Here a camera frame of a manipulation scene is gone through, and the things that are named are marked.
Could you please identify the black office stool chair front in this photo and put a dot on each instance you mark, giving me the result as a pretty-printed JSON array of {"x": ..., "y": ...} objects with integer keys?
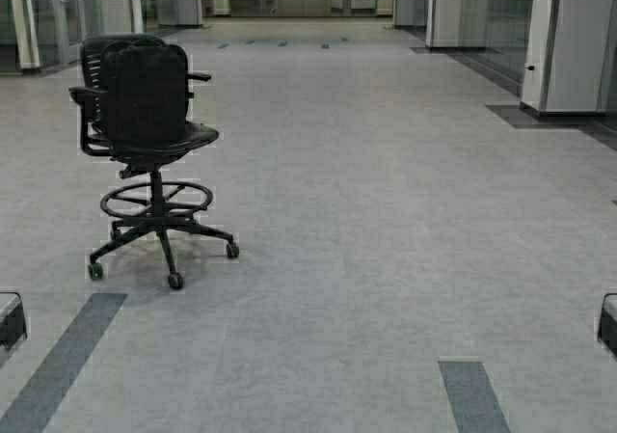
[{"x": 144, "y": 104}]

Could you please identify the black mesh office chair behind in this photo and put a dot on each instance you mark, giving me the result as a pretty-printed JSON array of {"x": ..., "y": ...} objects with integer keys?
[{"x": 92, "y": 139}]

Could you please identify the white pillar far right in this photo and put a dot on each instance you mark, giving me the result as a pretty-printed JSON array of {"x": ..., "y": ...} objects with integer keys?
[{"x": 457, "y": 24}]

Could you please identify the white pillar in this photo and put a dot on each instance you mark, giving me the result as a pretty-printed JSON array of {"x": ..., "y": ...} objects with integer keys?
[
  {"x": 569, "y": 57},
  {"x": 457, "y": 24}
]

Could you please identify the white pillar near right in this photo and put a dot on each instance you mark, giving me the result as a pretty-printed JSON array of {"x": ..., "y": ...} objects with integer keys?
[{"x": 569, "y": 57}]

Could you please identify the white door frame left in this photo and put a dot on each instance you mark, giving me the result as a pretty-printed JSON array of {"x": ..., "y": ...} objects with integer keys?
[{"x": 26, "y": 34}]

